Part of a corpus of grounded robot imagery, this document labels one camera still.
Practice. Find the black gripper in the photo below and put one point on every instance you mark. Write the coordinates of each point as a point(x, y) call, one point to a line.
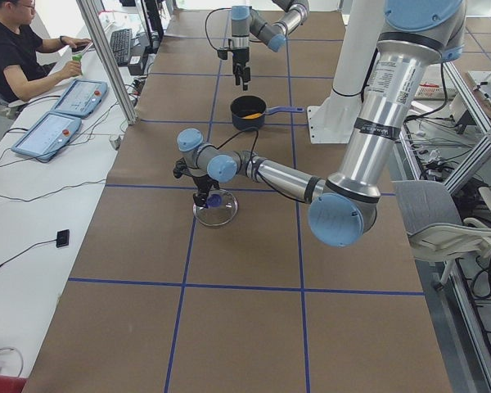
point(239, 56)
point(201, 182)

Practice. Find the glass lid with blue knob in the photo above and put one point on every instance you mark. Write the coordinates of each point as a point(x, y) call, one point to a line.
point(221, 208)

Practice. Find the yellow plastic corn cob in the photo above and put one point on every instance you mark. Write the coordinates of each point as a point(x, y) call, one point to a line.
point(252, 116)

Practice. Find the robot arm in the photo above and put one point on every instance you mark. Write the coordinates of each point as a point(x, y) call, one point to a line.
point(342, 207)
point(246, 21)

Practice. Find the dark blue saucepan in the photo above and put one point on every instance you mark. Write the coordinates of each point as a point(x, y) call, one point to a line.
point(248, 112)

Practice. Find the black keyboard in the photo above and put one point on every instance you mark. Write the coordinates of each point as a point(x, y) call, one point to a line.
point(120, 45)

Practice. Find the small black square device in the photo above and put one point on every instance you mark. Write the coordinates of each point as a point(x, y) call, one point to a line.
point(62, 238)

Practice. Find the far blue teach pendant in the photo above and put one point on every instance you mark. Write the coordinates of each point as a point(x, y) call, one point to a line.
point(81, 98)

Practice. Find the blue teach pendant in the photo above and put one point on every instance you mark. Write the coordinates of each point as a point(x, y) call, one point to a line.
point(81, 98)
point(47, 136)

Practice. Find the white desk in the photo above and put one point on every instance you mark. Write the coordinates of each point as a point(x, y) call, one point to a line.
point(36, 201)

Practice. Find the near blue teach pendant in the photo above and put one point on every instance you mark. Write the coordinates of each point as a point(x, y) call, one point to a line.
point(47, 136)

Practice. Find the grey office chair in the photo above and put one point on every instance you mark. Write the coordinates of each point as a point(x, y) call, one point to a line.
point(435, 230)

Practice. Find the seated person in black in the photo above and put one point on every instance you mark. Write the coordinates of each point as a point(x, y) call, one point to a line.
point(21, 76)

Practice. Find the red object at corner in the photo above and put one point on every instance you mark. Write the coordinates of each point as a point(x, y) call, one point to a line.
point(12, 384)

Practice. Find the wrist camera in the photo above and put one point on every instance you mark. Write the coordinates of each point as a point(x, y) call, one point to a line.
point(224, 53)
point(181, 169)

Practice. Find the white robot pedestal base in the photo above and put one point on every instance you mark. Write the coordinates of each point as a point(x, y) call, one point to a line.
point(333, 121)

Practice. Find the aluminium frame post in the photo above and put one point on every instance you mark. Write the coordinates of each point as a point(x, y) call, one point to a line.
point(93, 24)

